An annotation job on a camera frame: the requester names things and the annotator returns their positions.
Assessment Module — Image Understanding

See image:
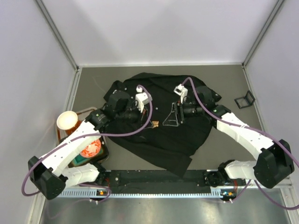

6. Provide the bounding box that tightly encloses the white slotted cable duct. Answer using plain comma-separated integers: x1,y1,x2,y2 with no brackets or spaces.
57,188,236,198

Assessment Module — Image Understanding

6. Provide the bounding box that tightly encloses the small black open box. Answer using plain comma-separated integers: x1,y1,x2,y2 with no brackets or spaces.
234,90,256,109

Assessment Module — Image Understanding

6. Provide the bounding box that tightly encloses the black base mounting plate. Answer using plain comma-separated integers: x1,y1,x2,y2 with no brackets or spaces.
98,169,246,194

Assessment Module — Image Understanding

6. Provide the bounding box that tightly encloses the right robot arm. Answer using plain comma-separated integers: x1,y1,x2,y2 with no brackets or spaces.
163,84,294,189

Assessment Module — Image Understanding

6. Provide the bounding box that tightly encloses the black button shirt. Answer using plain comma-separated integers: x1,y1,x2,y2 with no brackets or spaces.
104,72,212,177

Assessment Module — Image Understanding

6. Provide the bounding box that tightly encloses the white paper cup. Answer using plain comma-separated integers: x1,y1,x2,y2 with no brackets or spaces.
56,111,78,130

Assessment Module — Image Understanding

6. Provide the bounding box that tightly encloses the orange white patterned ball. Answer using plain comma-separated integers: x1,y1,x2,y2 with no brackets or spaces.
80,139,103,158

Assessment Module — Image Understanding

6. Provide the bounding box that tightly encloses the orange plastic cup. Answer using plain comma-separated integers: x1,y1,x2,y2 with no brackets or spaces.
65,120,83,136

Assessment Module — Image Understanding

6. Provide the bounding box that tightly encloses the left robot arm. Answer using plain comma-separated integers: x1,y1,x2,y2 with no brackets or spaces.
21,110,150,200

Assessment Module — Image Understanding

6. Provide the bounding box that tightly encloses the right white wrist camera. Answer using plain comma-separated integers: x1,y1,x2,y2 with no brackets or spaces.
174,84,188,103

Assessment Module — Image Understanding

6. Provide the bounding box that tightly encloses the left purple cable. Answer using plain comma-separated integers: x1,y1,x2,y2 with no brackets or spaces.
21,84,154,220

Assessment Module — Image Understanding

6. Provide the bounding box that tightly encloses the orange maple leaf brooch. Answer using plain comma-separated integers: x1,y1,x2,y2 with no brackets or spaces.
152,121,159,128

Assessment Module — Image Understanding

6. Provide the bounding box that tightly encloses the aluminium frame rail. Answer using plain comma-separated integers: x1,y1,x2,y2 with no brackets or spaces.
37,169,293,189

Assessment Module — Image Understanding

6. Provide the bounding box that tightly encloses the black box green lining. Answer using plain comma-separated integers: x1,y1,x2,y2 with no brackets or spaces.
68,138,109,168

